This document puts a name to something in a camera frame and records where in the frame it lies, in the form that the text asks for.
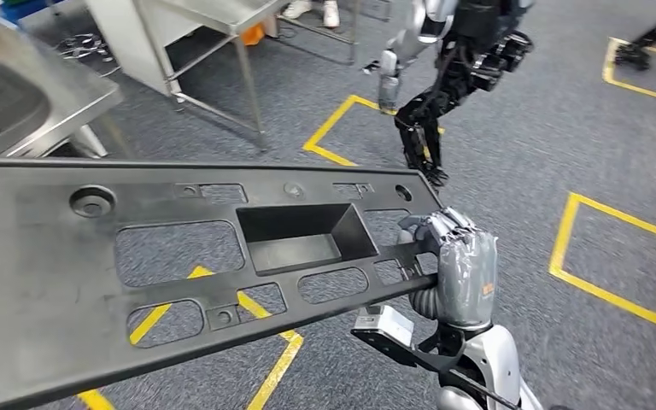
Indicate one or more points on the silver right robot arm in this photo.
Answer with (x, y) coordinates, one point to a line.
(492, 356)

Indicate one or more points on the black and silver humanoid robot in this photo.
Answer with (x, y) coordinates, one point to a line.
(464, 68)

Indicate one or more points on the yellow floor tape square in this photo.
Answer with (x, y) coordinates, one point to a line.
(607, 68)
(561, 235)
(280, 370)
(328, 126)

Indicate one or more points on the orange object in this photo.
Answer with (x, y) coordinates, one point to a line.
(253, 35)

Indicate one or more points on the stainless steel workbench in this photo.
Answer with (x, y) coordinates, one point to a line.
(67, 85)

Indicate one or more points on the black plastic panel with cutouts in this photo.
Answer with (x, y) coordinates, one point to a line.
(39, 283)

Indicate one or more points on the black robot leg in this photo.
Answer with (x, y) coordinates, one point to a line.
(633, 54)

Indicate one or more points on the person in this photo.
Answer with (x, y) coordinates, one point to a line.
(297, 8)

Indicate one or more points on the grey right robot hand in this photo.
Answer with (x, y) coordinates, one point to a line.
(466, 277)

